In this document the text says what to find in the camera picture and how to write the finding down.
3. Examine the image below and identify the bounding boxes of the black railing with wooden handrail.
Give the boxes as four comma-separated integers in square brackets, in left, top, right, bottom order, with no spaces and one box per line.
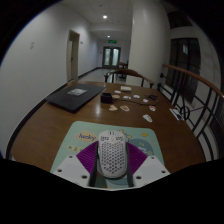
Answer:
[156,63,224,162]

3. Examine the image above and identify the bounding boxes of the open side doorway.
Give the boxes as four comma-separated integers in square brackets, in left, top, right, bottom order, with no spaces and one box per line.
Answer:
[66,29,81,83]

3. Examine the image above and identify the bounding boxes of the black closed laptop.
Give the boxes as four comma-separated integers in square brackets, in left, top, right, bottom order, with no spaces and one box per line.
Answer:
[45,83,107,113]

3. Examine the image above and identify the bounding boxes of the dark window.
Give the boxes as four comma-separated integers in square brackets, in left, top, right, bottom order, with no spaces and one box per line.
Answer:
[169,37,202,103]

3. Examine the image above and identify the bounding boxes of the small black box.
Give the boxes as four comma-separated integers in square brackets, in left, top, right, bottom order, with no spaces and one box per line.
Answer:
[100,92,114,104]

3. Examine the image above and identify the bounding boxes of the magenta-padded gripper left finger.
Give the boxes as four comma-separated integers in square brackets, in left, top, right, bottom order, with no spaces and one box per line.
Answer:
[50,141,100,188]

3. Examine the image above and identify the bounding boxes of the white honeycomb computer mouse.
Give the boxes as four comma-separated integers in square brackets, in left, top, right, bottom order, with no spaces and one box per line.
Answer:
[96,129,128,179]

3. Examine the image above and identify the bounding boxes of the wooden armchair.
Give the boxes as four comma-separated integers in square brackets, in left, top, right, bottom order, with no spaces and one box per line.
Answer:
[103,68,155,89]

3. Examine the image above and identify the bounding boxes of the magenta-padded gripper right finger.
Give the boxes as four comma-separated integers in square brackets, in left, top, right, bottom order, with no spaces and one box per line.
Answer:
[125,142,171,188]

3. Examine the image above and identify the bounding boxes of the teal printed mouse pad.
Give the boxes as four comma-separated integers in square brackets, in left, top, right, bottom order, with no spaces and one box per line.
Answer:
[49,120,166,191]

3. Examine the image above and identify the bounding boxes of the black cable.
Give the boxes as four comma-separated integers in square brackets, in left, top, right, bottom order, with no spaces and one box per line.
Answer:
[111,94,184,121]

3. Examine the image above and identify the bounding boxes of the glass double door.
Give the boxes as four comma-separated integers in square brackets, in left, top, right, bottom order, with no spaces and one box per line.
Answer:
[102,46,122,70]

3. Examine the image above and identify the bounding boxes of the orange sticker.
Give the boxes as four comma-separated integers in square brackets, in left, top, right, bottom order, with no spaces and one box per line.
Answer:
[119,104,131,113]

